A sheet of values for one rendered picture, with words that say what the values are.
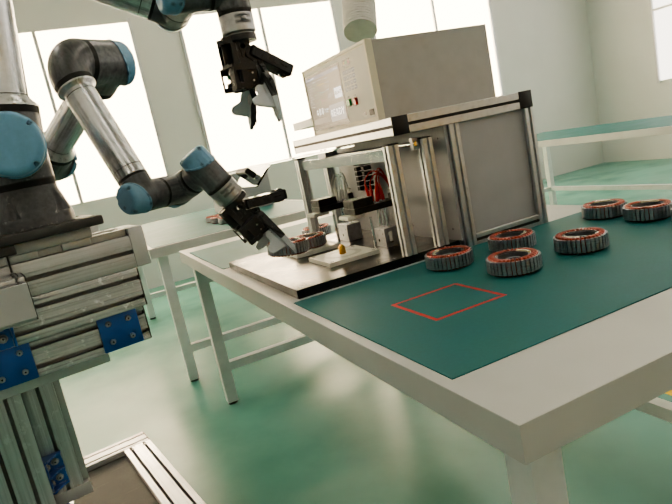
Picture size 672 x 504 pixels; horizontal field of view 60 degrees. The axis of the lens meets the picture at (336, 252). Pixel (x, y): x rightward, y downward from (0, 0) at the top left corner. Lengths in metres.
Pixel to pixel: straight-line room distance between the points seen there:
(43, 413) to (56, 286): 0.44
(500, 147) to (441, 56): 0.29
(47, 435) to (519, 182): 1.39
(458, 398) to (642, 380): 0.22
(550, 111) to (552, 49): 0.82
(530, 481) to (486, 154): 1.00
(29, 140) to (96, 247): 0.28
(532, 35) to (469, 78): 6.94
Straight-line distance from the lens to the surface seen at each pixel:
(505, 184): 1.65
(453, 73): 1.69
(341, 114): 1.74
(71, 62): 1.58
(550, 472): 0.80
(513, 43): 8.42
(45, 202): 1.36
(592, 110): 9.28
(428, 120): 1.49
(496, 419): 0.73
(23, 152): 1.23
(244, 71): 1.34
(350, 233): 1.85
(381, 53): 1.58
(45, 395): 1.67
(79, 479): 1.75
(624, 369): 0.81
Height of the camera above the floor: 1.09
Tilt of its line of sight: 11 degrees down
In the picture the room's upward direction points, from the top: 12 degrees counter-clockwise
